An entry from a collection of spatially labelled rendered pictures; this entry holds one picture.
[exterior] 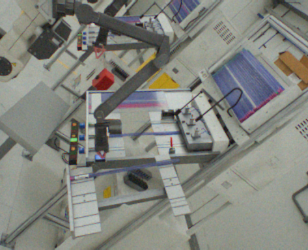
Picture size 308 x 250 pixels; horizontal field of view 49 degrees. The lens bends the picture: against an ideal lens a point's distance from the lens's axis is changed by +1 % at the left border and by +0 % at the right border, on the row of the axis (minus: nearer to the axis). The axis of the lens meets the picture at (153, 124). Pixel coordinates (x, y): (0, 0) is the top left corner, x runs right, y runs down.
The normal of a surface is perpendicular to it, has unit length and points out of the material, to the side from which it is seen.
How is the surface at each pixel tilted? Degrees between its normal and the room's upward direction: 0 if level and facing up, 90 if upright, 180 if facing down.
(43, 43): 90
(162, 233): 90
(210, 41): 90
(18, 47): 90
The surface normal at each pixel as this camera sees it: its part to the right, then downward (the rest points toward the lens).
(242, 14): 0.15, 0.58
